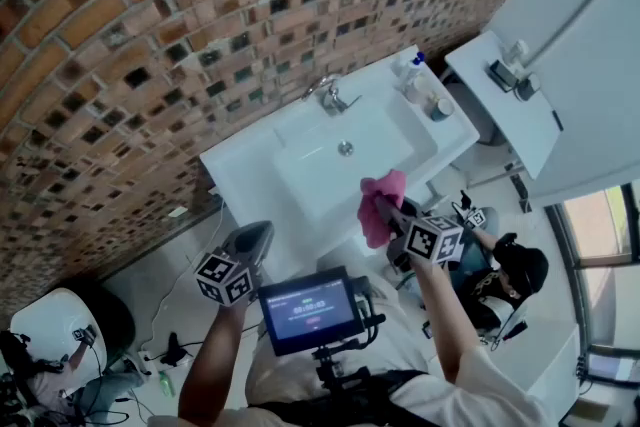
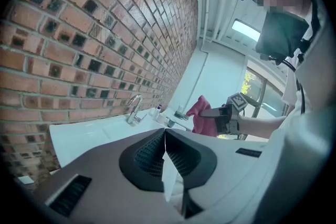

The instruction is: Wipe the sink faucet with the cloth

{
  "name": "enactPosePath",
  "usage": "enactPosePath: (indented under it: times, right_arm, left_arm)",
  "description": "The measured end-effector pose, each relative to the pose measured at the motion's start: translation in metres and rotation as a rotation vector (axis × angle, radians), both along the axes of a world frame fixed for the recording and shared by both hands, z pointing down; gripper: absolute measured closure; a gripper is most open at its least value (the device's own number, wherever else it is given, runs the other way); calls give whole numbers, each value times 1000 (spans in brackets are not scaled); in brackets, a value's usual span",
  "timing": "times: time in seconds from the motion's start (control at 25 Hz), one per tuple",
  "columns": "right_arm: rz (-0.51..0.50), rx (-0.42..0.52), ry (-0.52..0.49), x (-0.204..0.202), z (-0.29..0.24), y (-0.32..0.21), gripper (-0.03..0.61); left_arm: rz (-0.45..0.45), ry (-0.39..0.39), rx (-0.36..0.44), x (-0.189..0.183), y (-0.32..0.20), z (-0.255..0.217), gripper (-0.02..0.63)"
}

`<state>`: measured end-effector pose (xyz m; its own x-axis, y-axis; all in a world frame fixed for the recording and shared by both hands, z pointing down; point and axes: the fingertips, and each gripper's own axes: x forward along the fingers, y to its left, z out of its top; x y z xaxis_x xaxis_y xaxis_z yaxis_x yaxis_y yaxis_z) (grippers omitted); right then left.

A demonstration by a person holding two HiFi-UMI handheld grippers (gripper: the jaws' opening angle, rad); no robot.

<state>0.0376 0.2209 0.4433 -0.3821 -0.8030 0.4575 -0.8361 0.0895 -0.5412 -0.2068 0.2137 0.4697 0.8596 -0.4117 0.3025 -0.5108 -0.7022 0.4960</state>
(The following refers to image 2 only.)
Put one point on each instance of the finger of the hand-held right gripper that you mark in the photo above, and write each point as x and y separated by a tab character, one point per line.
214	112

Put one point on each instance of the grey cup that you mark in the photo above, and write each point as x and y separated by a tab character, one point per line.
171	122
179	112

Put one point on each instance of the pink cloth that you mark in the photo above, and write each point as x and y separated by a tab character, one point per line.
202	108

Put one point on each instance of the soap bottle with blue pump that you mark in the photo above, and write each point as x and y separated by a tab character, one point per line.
158	111

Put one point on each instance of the black chest-mounted monitor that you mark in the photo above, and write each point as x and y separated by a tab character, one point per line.
281	34

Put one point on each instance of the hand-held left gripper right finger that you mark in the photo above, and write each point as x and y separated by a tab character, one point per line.
187	160

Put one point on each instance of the white sink basin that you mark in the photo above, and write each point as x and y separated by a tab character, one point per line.
86	136

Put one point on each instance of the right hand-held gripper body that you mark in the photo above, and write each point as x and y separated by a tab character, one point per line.
228	120

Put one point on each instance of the person's right forearm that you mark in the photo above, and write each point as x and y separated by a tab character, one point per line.
260	126

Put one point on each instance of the window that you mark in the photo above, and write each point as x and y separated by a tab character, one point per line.
265	94

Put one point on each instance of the person's white T-shirt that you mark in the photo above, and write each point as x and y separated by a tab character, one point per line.
309	112

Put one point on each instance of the chrome faucet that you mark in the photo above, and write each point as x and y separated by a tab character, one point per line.
134	112

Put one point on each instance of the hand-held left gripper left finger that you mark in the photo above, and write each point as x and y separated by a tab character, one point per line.
143	162

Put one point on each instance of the ceiling light panel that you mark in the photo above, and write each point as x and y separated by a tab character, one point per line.
245	29

